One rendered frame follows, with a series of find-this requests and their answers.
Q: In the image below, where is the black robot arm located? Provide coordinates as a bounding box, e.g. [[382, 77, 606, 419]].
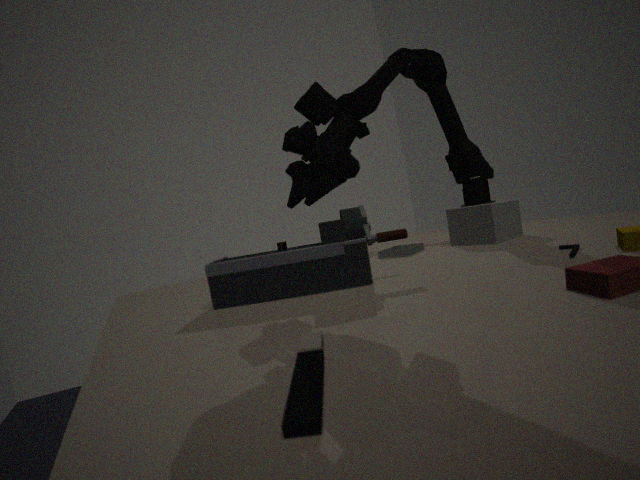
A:
[[283, 48, 494, 207]]

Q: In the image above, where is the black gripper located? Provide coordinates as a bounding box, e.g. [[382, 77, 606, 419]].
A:
[[285, 130, 360, 208]]

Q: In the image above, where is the olive yellow block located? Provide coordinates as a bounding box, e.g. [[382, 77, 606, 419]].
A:
[[616, 226, 640, 253]]

